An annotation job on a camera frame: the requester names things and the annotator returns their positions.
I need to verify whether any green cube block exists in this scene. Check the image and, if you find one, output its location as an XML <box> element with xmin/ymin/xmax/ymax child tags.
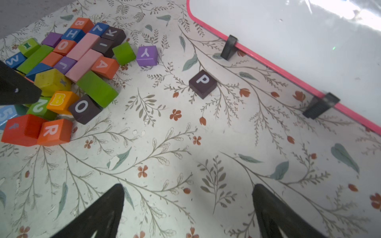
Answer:
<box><xmin>112</xmin><ymin>42</ymin><xmax>137</xmax><ymax>66</ymax></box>

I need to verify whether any dark brown O block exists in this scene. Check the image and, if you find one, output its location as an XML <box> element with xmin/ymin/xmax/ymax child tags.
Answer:
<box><xmin>68</xmin><ymin>95</ymin><xmax>103</xmax><ymax>125</ymax></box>

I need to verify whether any black whiteboard foot left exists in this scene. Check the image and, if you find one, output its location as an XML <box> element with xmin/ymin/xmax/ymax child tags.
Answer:
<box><xmin>220</xmin><ymin>35</ymin><xmax>238</xmax><ymax>60</ymax></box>

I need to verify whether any blue H block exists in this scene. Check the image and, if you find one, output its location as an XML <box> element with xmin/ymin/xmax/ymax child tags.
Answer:
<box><xmin>61</xmin><ymin>28</ymin><xmax>86</xmax><ymax>43</ymax></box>

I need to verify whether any black whiteboard foot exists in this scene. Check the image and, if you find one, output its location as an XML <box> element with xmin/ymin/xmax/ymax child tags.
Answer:
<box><xmin>303</xmin><ymin>93</ymin><xmax>340</xmax><ymax>120</ymax></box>
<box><xmin>220</xmin><ymin>35</ymin><xmax>238</xmax><ymax>60</ymax></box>

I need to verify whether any red block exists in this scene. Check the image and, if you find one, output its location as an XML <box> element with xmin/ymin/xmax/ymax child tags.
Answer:
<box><xmin>1</xmin><ymin>115</ymin><xmax>48</xmax><ymax>147</ymax></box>

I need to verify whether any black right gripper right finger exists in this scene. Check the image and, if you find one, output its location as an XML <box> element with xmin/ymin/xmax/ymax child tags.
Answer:
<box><xmin>252</xmin><ymin>184</ymin><xmax>324</xmax><ymax>238</ymax></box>

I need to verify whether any orange R block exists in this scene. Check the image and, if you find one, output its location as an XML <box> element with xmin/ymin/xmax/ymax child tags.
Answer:
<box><xmin>37</xmin><ymin>119</ymin><xmax>73</xmax><ymax>146</ymax></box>

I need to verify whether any long green block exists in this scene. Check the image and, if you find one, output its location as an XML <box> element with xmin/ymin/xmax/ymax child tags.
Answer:
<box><xmin>76</xmin><ymin>71</ymin><xmax>119</xmax><ymax>108</ymax></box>

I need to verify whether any black whiteboard foot right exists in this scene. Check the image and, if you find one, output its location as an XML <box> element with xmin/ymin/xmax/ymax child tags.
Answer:
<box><xmin>303</xmin><ymin>93</ymin><xmax>340</xmax><ymax>120</ymax></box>

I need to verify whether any light blue 5 block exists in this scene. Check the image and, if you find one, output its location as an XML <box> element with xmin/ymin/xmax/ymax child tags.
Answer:
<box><xmin>0</xmin><ymin>105</ymin><xmax>18</xmax><ymax>131</ymax></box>

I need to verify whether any dark brown K block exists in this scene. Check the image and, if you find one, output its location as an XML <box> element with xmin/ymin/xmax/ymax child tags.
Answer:
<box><xmin>101</xmin><ymin>27</ymin><xmax>126</xmax><ymax>47</ymax></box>

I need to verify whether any orange B block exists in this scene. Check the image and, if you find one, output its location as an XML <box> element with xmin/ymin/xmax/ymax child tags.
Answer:
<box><xmin>47</xmin><ymin>91</ymin><xmax>80</xmax><ymax>115</ymax></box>

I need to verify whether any pink long block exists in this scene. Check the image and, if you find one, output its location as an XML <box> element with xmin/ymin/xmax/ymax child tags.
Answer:
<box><xmin>65</xmin><ymin>49</ymin><xmax>103</xmax><ymax>83</ymax></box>

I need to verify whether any orange A block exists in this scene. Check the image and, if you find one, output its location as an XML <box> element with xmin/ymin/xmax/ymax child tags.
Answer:
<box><xmin>91</xmin><ymin>56</ymin><xmax>120</xmax><ymax>80</ymax></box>

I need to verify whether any dark brown P block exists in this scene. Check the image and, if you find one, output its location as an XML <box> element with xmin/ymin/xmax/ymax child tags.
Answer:
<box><xmin>189</xmin><ymin>70</ymin><xmax>217</xmax><ymax>99</ymax></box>

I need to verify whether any pink framed whiteboard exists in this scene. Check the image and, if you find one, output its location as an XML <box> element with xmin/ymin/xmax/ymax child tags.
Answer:
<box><xmin>187</xmin><ymin>1</ymin><xmax>381</xmax><ymax>133</ymax></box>

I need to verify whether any purple Y block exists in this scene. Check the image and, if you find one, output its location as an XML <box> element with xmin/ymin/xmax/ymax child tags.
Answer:
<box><xmin>136</xmin><ymin>46</ymin><xmax>158</xmax><ymax>67</ymax></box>

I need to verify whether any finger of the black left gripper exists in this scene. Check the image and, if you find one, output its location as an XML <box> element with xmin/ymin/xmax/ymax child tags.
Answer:
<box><xmin>0</xmin><ymin>61</ymin><xmax>42</xmax><ymax>106</ymax></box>

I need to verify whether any green 2 block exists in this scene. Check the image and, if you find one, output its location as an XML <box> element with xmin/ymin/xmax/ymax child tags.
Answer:
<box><xmin>27</xmin><ymin>97</ymin><xmax>58</xmax><ymax>121</ymax></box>

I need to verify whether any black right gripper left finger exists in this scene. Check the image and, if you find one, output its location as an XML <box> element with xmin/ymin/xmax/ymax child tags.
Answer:
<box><xmin>53</xmin><ymin>183</ymin><xmax>125</xmax><ymax>238</ymax></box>

